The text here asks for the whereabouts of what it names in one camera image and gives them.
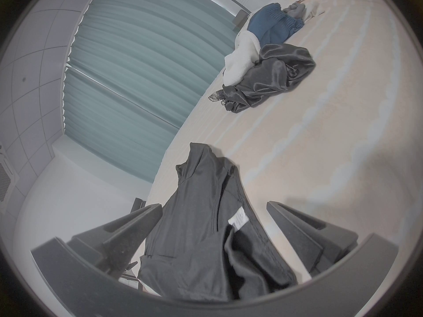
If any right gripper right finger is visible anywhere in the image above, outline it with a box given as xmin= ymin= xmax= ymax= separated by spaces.
xmin=266 ymin=201 xmax=358 ymax=275

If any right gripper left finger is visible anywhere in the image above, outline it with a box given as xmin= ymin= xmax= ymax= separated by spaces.
xmin=66 ymin=203 xmax=163 ymax=273

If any black T-shirt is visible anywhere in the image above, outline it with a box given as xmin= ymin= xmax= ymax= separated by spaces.
xmin=137 ymin=142 xmax=299 ymax=301

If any bed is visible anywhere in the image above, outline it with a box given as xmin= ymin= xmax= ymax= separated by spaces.
xmin=145 ymin=0 xmax=419 ymax=296

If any pile of clothes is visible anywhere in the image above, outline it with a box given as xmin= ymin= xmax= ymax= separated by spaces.
xmin=208 ymin=0 xmax=328 ymax=113

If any blue-green curtain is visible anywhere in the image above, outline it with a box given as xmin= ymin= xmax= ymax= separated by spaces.
xmin=61 ymin=68 xmax=180 ymax=182
xmin=68 ymin=0 xmax=243 ymax=128

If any grey bedside table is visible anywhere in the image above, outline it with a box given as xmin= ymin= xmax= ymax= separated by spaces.
xmin=233 ymin=10 xmax=252 ymax=29

